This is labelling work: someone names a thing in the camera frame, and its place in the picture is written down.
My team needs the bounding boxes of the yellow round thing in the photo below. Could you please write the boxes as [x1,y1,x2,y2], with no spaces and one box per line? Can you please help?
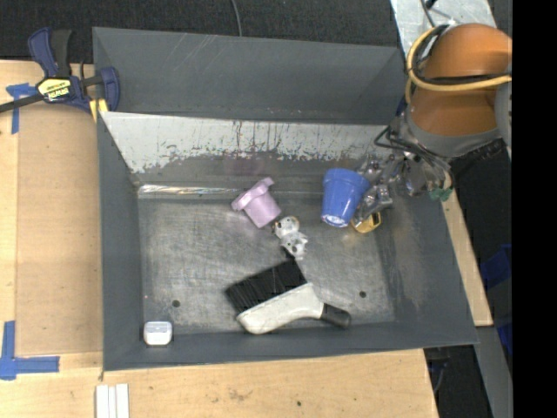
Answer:
[350,210,383,234]

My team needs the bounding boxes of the blue plastic cup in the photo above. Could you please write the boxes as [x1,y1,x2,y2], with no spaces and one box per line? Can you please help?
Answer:
[320,167,372,229]

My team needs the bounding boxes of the white brush with black bristles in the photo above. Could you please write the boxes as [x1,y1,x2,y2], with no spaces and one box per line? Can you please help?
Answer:
[225,259,352,336]

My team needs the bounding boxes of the lilac plastic cup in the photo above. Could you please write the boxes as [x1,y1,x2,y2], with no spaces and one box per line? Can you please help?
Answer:
[230,177,283,229]

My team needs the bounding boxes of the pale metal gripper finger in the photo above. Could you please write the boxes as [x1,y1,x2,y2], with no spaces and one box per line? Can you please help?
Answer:
[354,183,394,229]
[357,157,390,183]

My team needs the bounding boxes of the small white box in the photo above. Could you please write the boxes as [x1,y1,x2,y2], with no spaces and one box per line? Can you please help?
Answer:
[143,320,174,347]

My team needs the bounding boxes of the small white toy animal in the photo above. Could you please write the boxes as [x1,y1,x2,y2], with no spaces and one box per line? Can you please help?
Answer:
[272,215,310,261]

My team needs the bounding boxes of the grey metal bin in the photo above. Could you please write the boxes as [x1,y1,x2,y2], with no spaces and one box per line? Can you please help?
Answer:
[91,26,481,373]

